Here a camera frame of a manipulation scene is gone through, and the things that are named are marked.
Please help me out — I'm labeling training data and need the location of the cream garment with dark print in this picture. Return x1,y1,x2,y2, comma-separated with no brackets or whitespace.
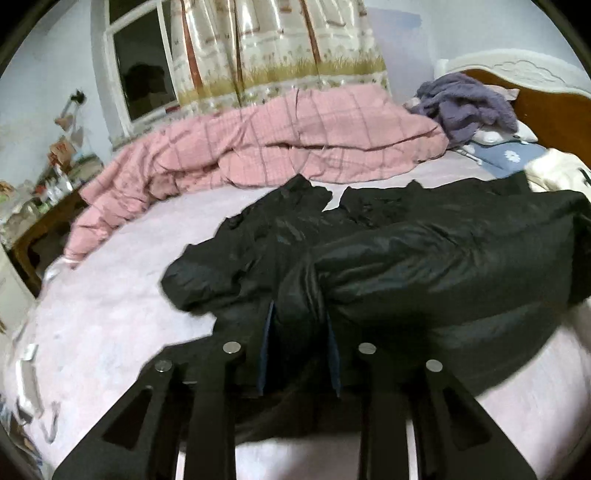
524,148,591,195

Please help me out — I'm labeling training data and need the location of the pink plaid quilt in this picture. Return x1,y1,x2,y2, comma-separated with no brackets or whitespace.
64,85,450,269

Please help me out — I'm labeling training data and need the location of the white framed window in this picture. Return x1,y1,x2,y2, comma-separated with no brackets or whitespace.
92,0,182,139

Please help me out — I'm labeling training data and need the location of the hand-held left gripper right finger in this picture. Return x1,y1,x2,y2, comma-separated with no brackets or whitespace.
325,316,539,480

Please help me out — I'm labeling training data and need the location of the white cabinet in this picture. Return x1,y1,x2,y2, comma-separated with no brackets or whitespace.
0,249,36,334

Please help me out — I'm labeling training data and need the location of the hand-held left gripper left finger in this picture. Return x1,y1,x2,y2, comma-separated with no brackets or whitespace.
52,301,279,480

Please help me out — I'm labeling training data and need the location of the purple fleece garment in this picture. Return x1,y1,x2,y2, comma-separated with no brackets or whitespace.
405,73,520,149

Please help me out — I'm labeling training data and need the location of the wooden headboard with white trim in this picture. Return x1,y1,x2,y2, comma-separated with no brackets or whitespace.
434,48,591,160

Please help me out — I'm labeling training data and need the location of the brown wooden desk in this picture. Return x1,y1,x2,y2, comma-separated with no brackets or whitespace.
9,185,89,297

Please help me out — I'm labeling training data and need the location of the black jacket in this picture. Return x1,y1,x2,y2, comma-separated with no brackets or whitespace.
161,173,591,445

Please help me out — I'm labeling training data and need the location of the white pillow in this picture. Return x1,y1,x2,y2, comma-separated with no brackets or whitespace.
471,124,539,147

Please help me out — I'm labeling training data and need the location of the blue flower print pillow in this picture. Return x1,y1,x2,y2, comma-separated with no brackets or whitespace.
455,141,551,180

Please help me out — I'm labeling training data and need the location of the cream floral curtain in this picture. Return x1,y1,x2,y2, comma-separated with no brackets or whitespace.
170,0,391,116

